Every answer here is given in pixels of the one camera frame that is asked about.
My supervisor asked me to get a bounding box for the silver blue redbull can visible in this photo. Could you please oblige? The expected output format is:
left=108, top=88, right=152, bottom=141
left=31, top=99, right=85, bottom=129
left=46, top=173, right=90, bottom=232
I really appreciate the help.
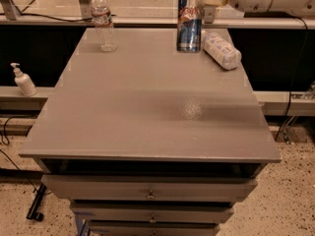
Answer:
left=176, top=0, right=202, bottom=52

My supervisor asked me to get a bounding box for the clear upright water bottle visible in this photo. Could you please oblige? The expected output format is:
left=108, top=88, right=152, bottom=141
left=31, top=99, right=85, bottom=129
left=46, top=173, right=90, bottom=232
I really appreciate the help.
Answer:
left=91, top=0, right=117, bottom=52

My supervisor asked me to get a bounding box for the lying white labelled bottle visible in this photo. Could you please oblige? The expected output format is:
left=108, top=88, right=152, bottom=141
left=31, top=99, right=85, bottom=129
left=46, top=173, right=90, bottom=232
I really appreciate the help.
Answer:
left=203, top=32, right=242, bottom=70

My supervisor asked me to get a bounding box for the grey drawer cabinet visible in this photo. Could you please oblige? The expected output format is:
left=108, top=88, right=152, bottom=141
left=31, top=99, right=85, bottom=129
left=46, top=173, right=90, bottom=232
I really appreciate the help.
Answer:
left=18, top=28, right=283, bottom=236

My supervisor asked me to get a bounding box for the white pump dispenser bottle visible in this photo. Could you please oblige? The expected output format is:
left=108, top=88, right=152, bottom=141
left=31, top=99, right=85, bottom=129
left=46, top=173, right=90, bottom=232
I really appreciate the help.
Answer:
left=11, top=63, right=37, bottom=96

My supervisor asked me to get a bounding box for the top grey drawer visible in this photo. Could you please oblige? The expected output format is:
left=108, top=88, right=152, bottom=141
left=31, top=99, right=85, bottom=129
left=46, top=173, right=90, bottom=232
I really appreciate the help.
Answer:
left=42, top=175, right=257, bottom=203

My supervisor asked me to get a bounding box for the grey drawer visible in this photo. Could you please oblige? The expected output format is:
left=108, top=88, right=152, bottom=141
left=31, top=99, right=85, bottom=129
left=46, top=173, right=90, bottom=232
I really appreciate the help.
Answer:
left=71, top=203, right=233, bottom=223
left=42, top=175, right=257, bottom=203
left=89, top=221, right=220, bottom=236

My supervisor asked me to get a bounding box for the black hanging cable right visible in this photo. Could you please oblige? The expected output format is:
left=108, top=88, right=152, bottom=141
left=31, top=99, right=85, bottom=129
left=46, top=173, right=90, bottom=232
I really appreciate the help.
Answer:
left=274, top=17, right=309, bottom=142

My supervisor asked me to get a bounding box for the black metal floor bracket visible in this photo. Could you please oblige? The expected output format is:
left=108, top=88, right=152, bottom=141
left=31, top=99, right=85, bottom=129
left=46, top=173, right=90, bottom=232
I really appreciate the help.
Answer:
left=27, top=184, right=47, bottom=221

